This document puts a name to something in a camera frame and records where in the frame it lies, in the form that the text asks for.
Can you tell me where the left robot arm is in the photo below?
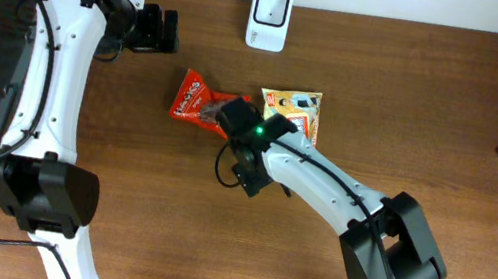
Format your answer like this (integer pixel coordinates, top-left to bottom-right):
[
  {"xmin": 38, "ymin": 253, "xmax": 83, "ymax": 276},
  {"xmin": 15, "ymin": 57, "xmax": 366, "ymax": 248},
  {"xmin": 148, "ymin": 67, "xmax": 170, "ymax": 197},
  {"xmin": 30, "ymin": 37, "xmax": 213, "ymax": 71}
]
[{"xmin": 0, "ymin": 0, "xmax": 179, "ymax": 279}]

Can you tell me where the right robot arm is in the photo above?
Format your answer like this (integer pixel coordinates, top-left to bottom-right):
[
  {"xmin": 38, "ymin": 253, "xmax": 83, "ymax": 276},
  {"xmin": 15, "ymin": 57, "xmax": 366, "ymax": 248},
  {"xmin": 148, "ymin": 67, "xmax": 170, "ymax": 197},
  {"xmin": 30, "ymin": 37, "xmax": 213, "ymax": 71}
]
[{"xmin": 216, "ymin": 98, "xmax": 448, "ymax": 279}]

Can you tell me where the orange snack bag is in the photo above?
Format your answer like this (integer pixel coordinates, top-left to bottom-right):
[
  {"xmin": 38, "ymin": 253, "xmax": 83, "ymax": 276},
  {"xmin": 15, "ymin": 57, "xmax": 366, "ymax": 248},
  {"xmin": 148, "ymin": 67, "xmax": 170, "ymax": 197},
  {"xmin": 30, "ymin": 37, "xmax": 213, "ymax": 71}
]
[{"xmin": 168, "ymin": 69, "xmax": 239, "ymax": 139}]

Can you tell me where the pale yellow snack bag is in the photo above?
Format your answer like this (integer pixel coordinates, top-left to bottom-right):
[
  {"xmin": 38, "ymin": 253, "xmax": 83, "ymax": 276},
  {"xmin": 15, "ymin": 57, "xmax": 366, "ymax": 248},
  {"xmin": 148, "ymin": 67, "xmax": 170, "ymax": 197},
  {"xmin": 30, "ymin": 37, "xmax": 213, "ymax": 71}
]
[{"xmin": 261, "ymin": 88, "xmax": 323, "ymax": 146}]

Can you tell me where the white barcode scanner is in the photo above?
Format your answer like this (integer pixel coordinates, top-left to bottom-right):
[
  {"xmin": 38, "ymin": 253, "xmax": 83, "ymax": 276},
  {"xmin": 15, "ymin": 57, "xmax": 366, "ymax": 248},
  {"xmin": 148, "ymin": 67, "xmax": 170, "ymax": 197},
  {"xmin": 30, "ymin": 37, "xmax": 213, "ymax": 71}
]
[{"xmin": 244, "ymin": 0, "xmax": 294, "ymax": 53}]

